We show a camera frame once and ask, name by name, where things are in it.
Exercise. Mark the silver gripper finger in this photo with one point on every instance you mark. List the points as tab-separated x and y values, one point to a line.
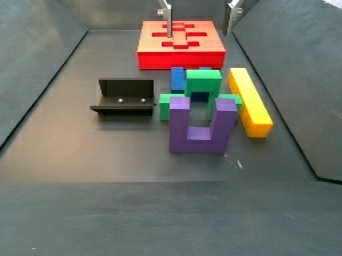
232	11
164	11

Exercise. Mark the purple U-shaped block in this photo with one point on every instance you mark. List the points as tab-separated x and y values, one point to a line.
208	139

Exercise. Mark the red slotted board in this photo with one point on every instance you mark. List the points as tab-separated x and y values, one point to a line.
192	47

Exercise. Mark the yellow long bar block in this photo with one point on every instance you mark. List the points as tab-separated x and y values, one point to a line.
254	114

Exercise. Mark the blue U-shaped block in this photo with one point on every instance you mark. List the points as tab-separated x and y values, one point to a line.
178	85

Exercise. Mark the black angle bracket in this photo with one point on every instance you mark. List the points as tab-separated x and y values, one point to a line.
124	96

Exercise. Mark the green stepped block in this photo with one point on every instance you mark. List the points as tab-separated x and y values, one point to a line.
200	80

